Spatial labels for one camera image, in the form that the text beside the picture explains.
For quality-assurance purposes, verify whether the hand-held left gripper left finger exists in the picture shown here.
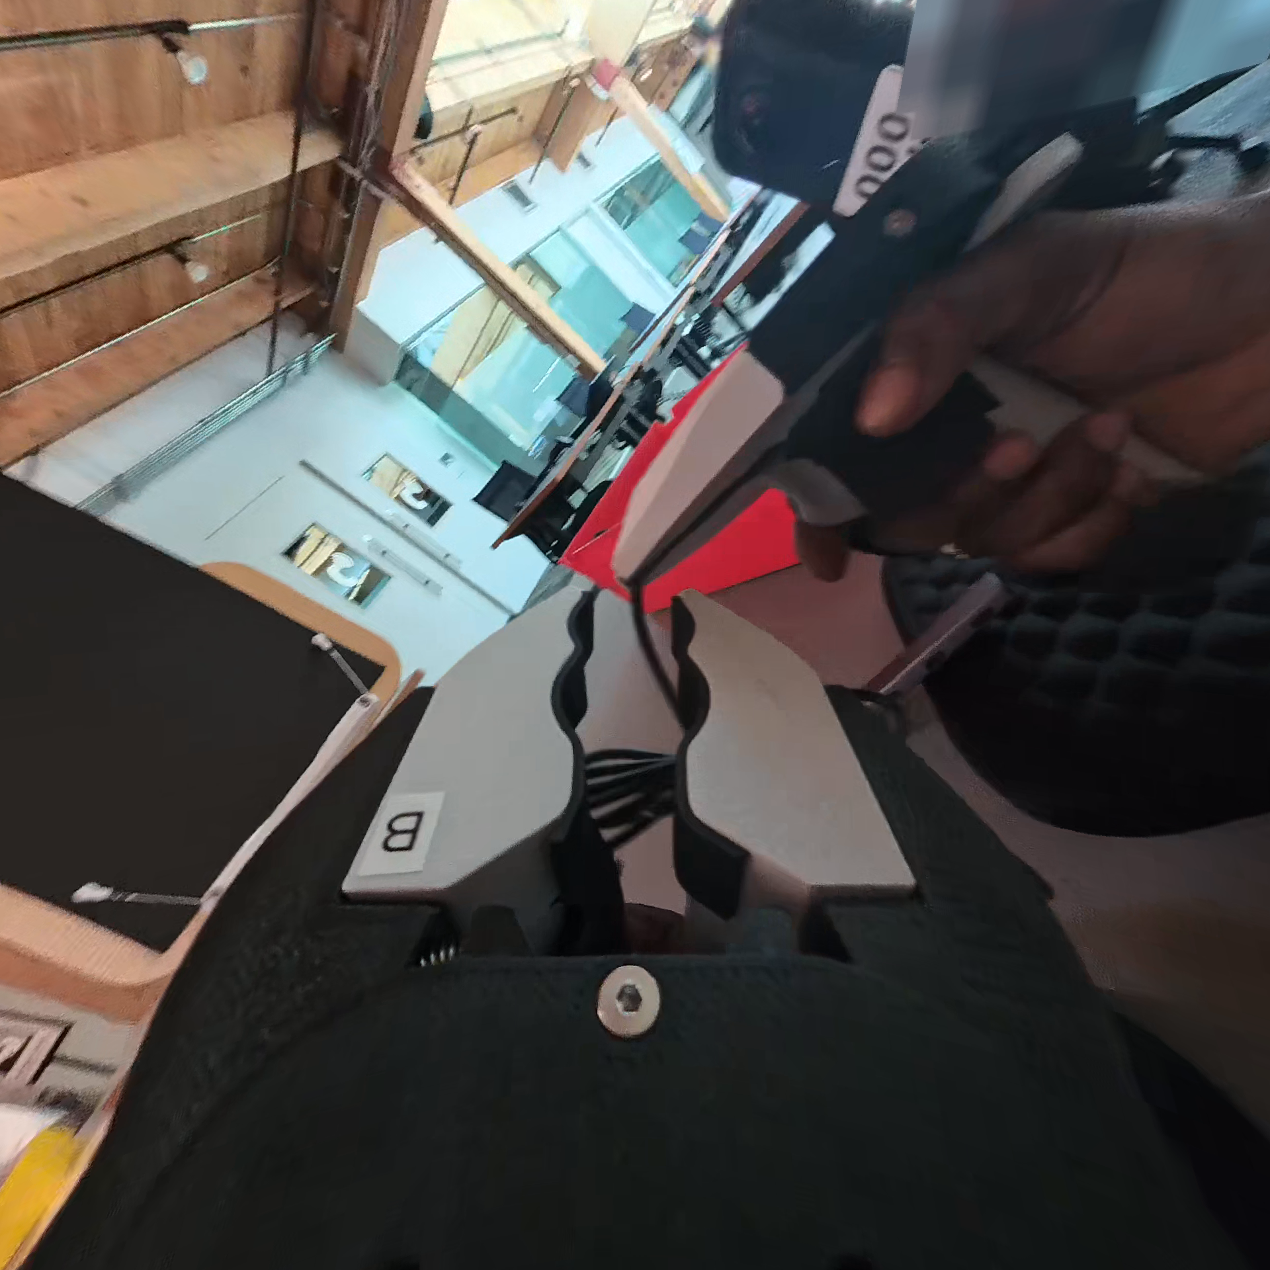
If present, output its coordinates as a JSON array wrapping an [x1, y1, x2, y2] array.
[[341, 591, 630, 956]]

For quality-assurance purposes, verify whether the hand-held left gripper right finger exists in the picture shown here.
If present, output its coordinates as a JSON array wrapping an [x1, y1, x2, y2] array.
[[672, 588, 918, 923]]

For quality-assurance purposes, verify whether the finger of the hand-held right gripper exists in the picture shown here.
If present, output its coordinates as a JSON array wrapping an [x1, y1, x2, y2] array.
[[779, 460, 873, 529], [610, 348, 794, 587]]

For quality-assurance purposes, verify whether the grey usb hub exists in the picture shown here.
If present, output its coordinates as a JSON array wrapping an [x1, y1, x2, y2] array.
[[871, 572, 1011, 699]]

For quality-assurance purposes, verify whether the black usb-c cable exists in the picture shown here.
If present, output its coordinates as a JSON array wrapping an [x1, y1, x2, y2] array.
[[625, 578, 688, 724]]

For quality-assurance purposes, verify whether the person's right hand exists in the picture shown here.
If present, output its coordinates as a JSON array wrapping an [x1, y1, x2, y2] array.
[[794, 189, 1270, 587]]

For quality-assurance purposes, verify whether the long wooden desk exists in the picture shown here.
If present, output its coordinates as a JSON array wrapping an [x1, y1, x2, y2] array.
[[493, 198, 808, 549]]

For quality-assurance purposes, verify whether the red box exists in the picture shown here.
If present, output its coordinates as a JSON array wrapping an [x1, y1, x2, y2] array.
[[558, 342, 808, 604]]

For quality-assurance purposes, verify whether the black office chair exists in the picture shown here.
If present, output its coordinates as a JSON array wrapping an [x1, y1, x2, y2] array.
[[474, 460, 543, 523]]

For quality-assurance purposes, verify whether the black mat on table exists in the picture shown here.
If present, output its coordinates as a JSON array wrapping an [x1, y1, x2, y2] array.
[[0, 475, 403, 1024]]

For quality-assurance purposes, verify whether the black honeycomb cushion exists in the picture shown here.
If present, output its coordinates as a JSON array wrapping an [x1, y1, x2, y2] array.
[[882, 477, 1270, 836]]

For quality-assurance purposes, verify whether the yellow packet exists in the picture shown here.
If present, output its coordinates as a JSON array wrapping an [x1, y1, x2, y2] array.
[[0, 1122, 88, 1270]]

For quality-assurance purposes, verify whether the black cable bundle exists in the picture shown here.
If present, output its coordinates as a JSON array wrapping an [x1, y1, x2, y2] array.
[[584, 746, 688, 851]]

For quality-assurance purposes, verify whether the white cable tie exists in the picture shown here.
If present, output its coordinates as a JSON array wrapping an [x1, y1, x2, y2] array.
[[311, 634, 382, 712], [72, 882, 208, 910]]

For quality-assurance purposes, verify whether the framed wall picture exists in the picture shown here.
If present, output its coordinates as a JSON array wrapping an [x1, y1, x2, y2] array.
[[283, 523, 392, 610], [362, 454, 454, 528]]

